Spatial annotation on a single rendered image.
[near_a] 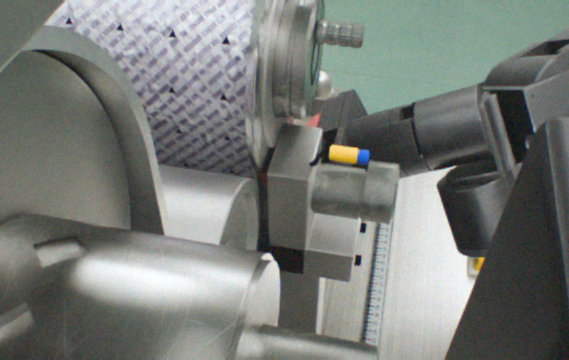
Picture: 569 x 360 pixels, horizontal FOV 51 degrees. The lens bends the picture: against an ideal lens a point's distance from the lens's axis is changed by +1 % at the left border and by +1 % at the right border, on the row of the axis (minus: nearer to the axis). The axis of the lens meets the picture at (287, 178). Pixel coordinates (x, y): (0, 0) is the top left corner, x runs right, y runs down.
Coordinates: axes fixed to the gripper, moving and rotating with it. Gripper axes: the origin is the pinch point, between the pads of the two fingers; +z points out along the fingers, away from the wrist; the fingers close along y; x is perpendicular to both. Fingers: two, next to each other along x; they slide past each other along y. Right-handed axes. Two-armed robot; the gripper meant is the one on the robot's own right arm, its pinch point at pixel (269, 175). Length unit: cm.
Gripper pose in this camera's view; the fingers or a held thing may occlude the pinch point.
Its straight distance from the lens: 54.3
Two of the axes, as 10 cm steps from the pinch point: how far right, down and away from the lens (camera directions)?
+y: 2.0, -7.1, 6.8
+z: -8.6, 2.1, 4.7
